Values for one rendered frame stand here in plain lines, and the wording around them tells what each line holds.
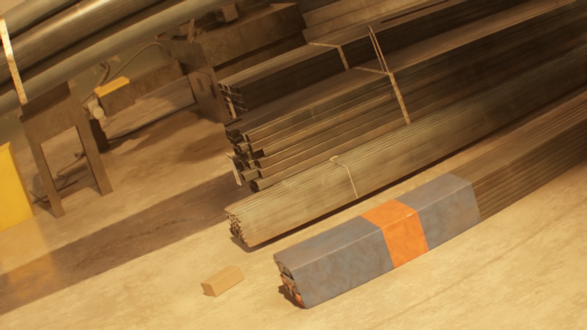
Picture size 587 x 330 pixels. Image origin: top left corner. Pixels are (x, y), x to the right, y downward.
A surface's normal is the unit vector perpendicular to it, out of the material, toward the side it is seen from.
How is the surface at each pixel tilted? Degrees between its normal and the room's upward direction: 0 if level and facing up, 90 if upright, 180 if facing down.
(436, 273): 0
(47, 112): 90
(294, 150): 90
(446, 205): 90
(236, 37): 90
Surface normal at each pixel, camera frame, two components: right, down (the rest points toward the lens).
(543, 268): -0.35, -0.91
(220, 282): 0.64, -0.08
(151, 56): 0.29, 0.14
